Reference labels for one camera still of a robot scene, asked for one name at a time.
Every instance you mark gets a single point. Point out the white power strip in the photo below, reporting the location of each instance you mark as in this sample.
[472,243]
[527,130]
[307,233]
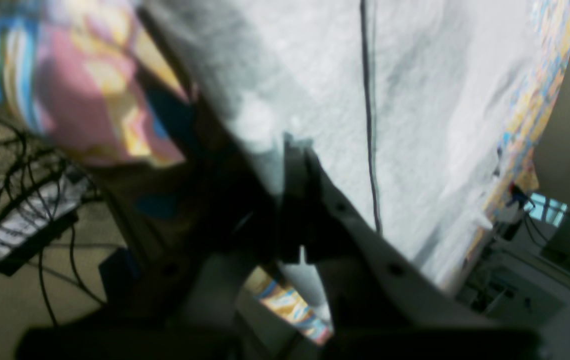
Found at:
[39,215]

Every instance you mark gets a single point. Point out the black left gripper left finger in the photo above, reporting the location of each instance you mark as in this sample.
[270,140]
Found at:
[183,305]

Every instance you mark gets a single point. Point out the grey T-shirt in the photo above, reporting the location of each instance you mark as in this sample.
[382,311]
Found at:
[405,101]

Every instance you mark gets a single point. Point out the patterned tablecloth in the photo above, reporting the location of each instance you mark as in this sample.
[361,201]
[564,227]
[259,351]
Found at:
[96,80]

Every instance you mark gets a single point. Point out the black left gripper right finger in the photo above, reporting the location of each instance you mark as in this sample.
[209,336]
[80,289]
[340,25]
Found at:
[381,306]

